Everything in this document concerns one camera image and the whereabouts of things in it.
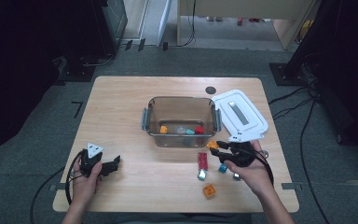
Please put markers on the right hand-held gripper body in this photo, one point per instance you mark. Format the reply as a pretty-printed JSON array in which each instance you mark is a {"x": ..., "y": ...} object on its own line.
[{"x": 239, "y": 154}]

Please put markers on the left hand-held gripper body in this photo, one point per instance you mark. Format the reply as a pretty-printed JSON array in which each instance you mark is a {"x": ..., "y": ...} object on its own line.
[{"x": 90, "y": 161}]

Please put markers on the teal toy brick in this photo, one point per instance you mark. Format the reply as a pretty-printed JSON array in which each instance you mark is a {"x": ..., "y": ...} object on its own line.
[{"x": 222, "y": 168}]

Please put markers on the long red toy brick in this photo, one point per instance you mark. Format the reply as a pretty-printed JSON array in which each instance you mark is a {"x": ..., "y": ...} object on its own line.
[{"x": 203, "y": 160}]

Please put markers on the silver toy brick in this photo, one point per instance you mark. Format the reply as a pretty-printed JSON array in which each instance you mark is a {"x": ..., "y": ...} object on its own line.
[
  {"x": 202, "y": 174},
  {"x": 236, "y": 176}
]

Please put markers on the small red toy brick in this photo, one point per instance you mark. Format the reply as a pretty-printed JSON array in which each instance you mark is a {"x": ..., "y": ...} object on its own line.
[{"x": 199, "y": 130}]

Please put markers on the light blue toy brick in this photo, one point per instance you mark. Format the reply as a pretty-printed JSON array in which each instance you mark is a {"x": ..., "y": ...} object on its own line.
[{"x": 190, "y": 132}]

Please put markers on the white container lid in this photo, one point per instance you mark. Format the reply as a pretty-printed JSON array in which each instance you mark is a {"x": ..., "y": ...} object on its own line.
[{"x": 227, "y": 102}]

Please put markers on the grey transparent storage container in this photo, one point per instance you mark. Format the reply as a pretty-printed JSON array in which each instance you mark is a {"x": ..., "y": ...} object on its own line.
[{"x": 180, "y": 109}]

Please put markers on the person's right hand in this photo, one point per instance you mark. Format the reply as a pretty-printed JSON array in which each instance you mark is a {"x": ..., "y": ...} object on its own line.
[{"x": 256, "y": 175}]

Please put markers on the person's left hand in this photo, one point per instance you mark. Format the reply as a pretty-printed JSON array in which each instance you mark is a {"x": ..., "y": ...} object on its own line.
[{"x": 84, "y": 189}]

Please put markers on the grey tape piece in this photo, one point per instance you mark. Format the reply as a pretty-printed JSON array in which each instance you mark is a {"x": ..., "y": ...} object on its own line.
[
  {"x": 292, "y": 186},
  {"x": 56, "y": 187}
]

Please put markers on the black angled floor tape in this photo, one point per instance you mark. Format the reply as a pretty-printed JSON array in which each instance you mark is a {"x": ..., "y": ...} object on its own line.
[{"x": 79, "y": 109}]

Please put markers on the round dark table grommet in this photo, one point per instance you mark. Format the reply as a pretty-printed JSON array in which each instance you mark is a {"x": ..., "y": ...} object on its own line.
[{"x": 210, "y": 90}]

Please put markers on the black stand base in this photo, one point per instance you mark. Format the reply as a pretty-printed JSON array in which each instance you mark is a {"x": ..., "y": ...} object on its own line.
[
  {"x": 77, "y": 73},
  {"x": 284, "y": 74}
]

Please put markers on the black floor tape strip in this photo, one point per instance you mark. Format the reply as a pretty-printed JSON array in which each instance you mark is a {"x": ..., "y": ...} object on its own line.
[
  {"x": 165, "y": 46},
  {"x": 141, "y": 45},
  {"x": 128, "y": 45}
]

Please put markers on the small red object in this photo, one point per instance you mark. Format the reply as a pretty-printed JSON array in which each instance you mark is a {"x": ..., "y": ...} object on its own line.
[{"x": 240, "y": 21}]

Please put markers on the dark curtain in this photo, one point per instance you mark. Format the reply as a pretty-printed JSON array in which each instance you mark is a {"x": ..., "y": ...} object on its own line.
[
  {"x": 354, "y": 62},
  {"x": 12, "y": 62}
]

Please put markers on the wooden desk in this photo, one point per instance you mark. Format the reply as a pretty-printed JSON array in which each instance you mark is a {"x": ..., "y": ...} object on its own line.
[{"x": 245, "y": 7}]

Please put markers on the white panel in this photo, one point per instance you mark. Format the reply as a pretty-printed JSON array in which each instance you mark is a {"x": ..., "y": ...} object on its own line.
[{"x": 164, "y": 18}]

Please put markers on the yellow object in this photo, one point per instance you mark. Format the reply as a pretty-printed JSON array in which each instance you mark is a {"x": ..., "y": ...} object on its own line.
[{"x": 306, "y": 29}]

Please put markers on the dark glass cabinet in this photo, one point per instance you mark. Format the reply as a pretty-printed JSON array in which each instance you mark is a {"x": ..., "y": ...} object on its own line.
[{"x": 115, "y": 18}]

